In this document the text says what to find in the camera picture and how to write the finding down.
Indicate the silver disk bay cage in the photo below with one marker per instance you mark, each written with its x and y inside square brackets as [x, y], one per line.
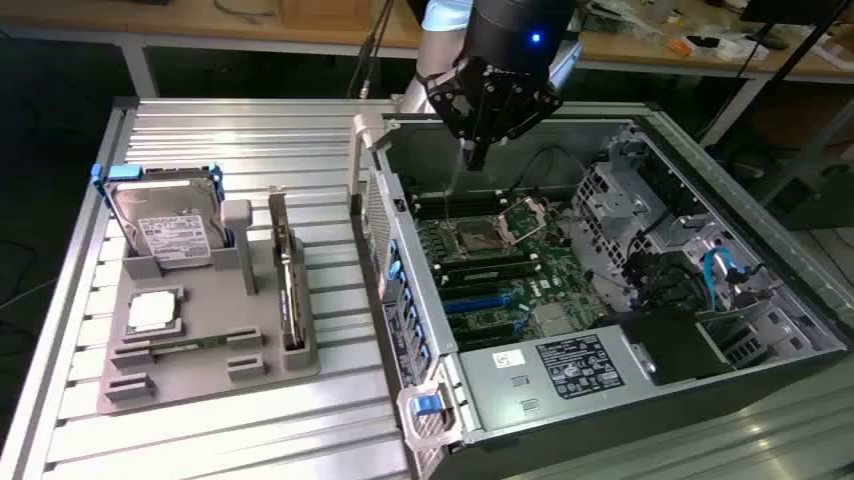
[608, 200]

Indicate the black open PC case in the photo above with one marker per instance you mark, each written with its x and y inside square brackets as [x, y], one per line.
[734, 395]

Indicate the black equipment box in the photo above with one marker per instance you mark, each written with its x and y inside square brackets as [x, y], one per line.
[815, 200]

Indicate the black RAM slot bank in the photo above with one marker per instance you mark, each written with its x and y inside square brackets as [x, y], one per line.
[461, 202]

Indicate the silver chipset heatsink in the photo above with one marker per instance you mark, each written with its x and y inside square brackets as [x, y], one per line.
[554, 320]

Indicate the silver CPU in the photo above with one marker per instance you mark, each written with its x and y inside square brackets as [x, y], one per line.
[153, 312]

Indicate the blue expansion slot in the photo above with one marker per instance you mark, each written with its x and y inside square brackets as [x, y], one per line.
[477, 303]

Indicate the green RAM stick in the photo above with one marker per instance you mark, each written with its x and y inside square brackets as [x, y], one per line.
[194, 344]

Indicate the silver hard disk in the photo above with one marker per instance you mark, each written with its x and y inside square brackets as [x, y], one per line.
[170, 225]

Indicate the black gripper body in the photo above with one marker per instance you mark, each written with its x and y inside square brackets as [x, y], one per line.
[514, 30]

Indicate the black monitor stand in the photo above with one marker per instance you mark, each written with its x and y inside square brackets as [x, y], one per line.
[768, 37]

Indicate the grey parts rack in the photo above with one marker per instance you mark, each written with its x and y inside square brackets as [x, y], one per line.
[201, 372]

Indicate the green motherboard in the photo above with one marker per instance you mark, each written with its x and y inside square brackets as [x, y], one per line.
[568, 280]

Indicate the CPU socket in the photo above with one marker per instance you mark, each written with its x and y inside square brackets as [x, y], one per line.
[476, 235]

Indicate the graphics card with metal bracket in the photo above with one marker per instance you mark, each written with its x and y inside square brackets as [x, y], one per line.
[289, 280]

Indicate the blue case latch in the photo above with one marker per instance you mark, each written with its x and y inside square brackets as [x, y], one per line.
[428, 405]

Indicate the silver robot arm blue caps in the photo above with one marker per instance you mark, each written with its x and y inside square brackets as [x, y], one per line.
[428, 55]

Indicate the black expansion slot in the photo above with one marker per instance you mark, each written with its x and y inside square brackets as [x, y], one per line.
[488, 340]

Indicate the black slanted pole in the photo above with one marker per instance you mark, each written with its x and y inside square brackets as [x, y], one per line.
[793, 57]

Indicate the blue hard disk carrier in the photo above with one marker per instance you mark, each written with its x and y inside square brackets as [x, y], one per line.
[123, 173]

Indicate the grey power supply unit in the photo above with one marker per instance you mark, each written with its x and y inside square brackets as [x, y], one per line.
[508, 395]

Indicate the metal socket cover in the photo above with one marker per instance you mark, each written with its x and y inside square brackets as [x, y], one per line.
[524, 220]

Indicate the white box with black part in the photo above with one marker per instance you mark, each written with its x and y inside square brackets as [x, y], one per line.
[734, 50]

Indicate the blue slot retainer strip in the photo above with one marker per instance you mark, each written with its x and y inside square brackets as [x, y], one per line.
[400, 274]

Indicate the clear plastic bag pile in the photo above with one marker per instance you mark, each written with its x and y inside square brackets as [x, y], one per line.
[634, 25]

